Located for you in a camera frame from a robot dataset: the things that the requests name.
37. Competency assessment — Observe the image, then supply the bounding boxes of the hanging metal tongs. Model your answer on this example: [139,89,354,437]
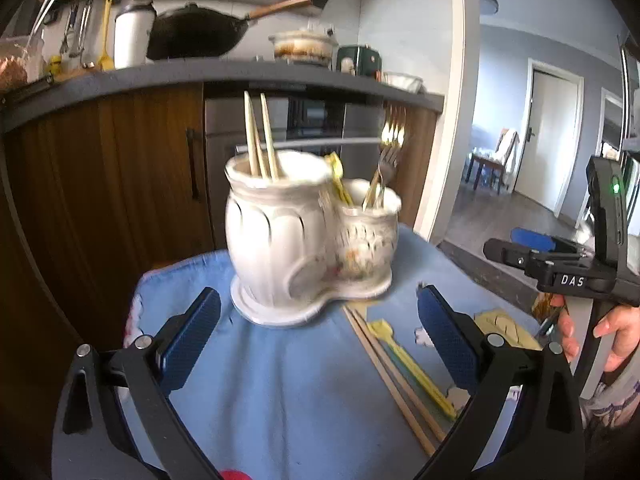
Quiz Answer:
[59,4,81,59]
[79,2,96,69]

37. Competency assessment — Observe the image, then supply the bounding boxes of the hanging yellow kitchen spatula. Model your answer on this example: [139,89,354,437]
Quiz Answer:
[97,0,115,72]

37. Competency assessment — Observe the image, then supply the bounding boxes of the white ceramic drip tray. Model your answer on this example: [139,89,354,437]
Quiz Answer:
[230,270,394,329]

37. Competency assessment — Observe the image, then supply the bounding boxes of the white bowl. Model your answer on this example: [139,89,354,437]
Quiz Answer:
[382,72,425,95]

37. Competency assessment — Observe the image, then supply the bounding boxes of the person's printed clothing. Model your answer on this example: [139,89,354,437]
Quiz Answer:
[579,379,640,480]

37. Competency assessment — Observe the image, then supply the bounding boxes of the blue printed cloth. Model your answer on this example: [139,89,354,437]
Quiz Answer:
[124,224,553,480]

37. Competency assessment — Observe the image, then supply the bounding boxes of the black cabinet handle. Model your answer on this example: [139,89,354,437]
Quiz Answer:
[185,128,201,200]

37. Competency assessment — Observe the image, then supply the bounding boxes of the white door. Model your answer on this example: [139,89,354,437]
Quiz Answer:
[514,59,584,217]

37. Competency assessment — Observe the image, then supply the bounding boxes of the white tumbler with dark lid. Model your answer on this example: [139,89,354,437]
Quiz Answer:
[113,2,157,70]

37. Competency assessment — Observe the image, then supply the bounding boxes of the wooden kitchen cabinet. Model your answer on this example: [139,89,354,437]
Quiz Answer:
[0,82,440,361]

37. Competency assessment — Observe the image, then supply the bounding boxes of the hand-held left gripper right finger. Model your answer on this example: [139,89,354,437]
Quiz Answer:
[415,284,586,480]

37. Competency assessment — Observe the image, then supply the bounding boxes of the grey kitchen countertop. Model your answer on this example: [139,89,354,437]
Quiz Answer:
[0,57,445,134]

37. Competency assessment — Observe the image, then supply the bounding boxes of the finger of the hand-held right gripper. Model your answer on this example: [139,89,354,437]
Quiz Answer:
[510,227,592,259]
[483,238,552,282]

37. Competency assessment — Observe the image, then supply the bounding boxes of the silver fork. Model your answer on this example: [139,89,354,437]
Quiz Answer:
[372,145,403,209]

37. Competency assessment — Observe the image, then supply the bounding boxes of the white floral ceramic utensil holder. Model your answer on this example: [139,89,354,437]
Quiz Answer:
[223,150,403,311]

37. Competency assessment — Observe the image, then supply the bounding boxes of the green kitchen appliance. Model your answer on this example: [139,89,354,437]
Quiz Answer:
[335,44,384,81]

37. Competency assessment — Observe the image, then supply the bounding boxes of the wooden chair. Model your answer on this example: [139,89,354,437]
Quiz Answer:
[467,129,521,195]

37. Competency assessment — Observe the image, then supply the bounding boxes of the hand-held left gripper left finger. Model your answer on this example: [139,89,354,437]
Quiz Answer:
[51,287,223,480]

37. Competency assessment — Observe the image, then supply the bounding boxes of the white clay pot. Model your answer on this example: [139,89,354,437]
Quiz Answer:
[268,28,337,67]

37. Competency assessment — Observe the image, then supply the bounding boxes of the person's right hand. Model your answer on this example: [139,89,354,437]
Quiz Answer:
[550,294,640,375]

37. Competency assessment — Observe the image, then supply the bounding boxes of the clear jar of dried food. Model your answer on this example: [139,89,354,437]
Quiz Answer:
[0,35,46,94]

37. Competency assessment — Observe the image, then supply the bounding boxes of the steel built-in oven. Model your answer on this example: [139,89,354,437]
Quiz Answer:
[203,94,386,252]

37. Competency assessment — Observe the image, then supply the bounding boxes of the wooden chopstick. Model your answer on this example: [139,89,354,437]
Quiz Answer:
[259,92,280,181]
[342,305,437,457]
[351,307,448,444]
[253,120,271,180]
[243,90,264,179]

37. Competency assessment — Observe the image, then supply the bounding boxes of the black wok with wooden handle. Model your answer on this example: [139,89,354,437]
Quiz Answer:
[147,0,312,61]

